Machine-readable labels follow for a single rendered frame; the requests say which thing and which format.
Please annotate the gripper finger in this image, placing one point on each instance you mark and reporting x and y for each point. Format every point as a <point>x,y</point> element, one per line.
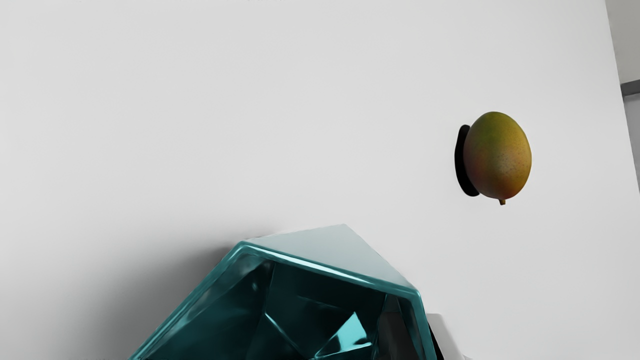
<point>450,345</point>

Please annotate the teal faceted mug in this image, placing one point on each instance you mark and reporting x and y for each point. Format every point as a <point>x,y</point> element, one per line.
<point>320,305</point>

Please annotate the green red mango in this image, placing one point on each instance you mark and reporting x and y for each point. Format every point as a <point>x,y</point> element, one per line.
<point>496,156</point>

